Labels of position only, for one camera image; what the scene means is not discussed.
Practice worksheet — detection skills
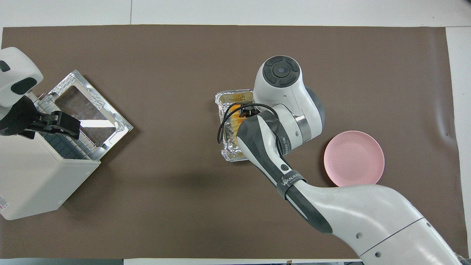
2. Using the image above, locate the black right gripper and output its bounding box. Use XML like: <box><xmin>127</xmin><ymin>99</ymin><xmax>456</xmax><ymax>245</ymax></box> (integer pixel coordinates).
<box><xmin>239</xmin><ymin>104</ymin><xmax>260</xmax><ymax>118</ymax></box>

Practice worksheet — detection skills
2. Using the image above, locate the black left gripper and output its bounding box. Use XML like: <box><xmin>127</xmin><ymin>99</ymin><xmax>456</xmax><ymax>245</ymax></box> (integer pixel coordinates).
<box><xmin>0</xmin><ymin>96</ymin><xmax>81</xmax><ymax>140</ymax></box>

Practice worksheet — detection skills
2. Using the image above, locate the yellow sliced bread loaf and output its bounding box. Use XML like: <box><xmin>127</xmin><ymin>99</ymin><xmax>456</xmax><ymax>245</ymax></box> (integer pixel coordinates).
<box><xmin>224</xmin><ymin>93</ymin><xmax>254</xmax><ymax>149</ymax></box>

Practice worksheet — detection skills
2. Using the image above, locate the aluminium foil tray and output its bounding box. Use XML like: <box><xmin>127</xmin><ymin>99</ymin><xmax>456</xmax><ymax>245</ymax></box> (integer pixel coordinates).
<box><xmin>215</xmin><ymin>89</ymin><xmax>258</xmax><ymax>163</ymax></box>

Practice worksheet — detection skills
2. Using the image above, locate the silver glass oven door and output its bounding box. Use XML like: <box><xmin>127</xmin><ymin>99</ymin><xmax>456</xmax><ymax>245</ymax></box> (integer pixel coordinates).
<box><xmin>37</xmin><ymin>70</ymin><xmax>134</xmax><ymax>161</ymax></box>

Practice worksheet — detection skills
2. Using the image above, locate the cream toaster oven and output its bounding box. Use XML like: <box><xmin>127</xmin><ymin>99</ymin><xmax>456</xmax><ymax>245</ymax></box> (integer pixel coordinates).
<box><xmin>0</xmin><ymin>92</ymin><xmax>102</xmax><ymax>221</ymax></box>

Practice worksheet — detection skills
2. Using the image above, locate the brown table mat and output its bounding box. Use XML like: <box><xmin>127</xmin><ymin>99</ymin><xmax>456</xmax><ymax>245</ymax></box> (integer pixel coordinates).
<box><xmin>0</xmin><ymin>25</ymin><xmax>458</xmax><ymax>259</ymax></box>

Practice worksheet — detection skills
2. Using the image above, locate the pink round plate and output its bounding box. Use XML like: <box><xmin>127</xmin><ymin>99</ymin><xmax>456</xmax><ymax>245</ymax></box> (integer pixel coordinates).
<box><xmin>324</xmin><ymin>131</ymin><xmax>385</xmax><ymax>187</ymax></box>

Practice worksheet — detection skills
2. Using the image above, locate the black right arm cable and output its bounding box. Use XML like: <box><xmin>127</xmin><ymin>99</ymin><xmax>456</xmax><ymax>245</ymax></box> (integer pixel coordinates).
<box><xmin>217</xmin><ymin>103</ymin><xmax>278</xmax><ymax>144</ymax></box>

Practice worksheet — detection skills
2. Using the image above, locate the wire oven rack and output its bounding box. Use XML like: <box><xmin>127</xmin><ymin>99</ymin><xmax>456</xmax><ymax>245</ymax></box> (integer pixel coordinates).
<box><xmin>35</xmin><ymin>94</ymin><xmax>103</xmax><ymax>161</ymax></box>

